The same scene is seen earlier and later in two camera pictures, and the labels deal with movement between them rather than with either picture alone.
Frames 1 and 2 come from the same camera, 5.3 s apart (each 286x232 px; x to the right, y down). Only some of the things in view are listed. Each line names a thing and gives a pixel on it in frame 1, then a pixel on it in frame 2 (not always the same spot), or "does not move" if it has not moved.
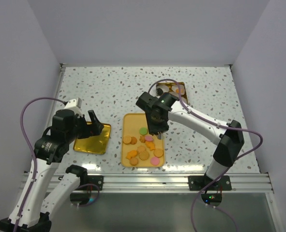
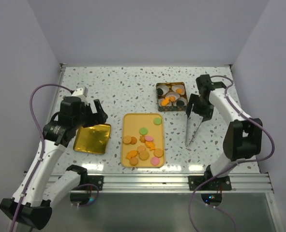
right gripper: (153, 128) -> (207, 113)
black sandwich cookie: (159, 91) does not move
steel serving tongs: (160, 135) -> (193, 121)
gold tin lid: (97, 144) does not move
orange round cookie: (177, 91) does not move
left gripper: (93, 129) -> (97, 118)
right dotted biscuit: (158, 152) does not move
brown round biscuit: (133, 140) does not move
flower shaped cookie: (141, 149) does not move
